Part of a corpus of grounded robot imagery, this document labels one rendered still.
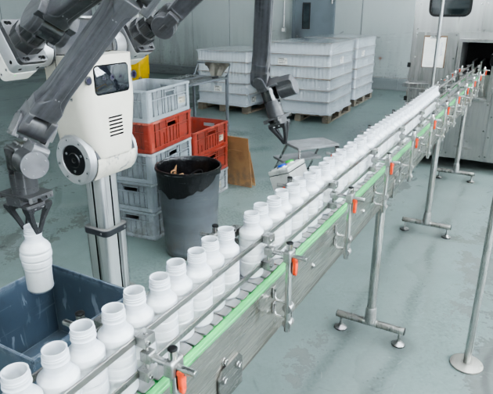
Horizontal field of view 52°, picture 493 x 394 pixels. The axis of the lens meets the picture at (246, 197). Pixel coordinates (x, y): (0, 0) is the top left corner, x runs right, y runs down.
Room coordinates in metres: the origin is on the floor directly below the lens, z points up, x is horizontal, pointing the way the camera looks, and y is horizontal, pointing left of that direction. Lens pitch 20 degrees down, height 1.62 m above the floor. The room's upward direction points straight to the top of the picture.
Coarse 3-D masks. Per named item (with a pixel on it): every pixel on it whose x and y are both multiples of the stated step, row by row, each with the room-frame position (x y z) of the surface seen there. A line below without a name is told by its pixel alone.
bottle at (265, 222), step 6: (258, 204) 1.18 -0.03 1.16; (264, 204) 1.18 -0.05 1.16; (258, 210) 1.15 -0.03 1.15; (264, 210) 1.15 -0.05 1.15; (264, 216) 1.15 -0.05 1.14; (264, 222) 1.15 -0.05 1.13; (270, 222) 1.16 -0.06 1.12; (264, 228) 1.14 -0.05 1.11; (270, 228) 1.15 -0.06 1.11; (264, 246) 1.14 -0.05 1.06
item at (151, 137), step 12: (168, 120) 3.67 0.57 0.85; (180, 120) 3.83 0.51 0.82; (132, 132) 3.48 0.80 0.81; (144, 132) 3.44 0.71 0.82; (156, 132) 3.51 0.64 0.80; (168, 132) 3.67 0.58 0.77; (180, 132) 3.82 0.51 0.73; (144, 144) 3.44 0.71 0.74; (156, 144) 3.49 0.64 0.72; (168, 144) 3.64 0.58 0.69
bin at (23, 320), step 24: (0, 288) 1.13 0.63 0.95; (24, 288) 1.18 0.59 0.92; (72, 288) 1.22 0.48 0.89; (96, 288) 1.17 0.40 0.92; (120, 288) 1.13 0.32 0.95; (0, 312) 1.12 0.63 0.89; (24, 312) 1.17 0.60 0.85; (48, 312) 1.24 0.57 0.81; (72, 312) 1.23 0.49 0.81; (96, 312) 1.18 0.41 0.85; (0, 336) 1.10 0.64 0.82; (24, 336) 1.16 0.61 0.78; (48, 336) 1.23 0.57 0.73; (0, 360) 0.90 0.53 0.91; (24, 360) 0.85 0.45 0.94; (0, 384) 0.91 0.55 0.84
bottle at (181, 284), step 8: (168, 264) 0.85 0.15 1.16; (176, 264) 0.88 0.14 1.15; (184, 264) 0.86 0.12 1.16; (168, 272) 0.85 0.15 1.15; (176, 272) 0.85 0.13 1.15; (184, 272) 0.86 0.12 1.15; (176, 280) 0.84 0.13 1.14; (184, 280) 0.85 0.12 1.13; (176, 288) 0.84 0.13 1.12; (184, 288) 0.84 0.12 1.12; (192, 288) 0.86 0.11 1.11; (184, 296) 0.84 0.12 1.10; (192, 304) 0.85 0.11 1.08; (184, 312) 0.84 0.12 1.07; (192, 312) 0.85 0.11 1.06; (184, 320) 0.84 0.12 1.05; (192, 320) 0.85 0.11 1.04; (184, 328) 0.84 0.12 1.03
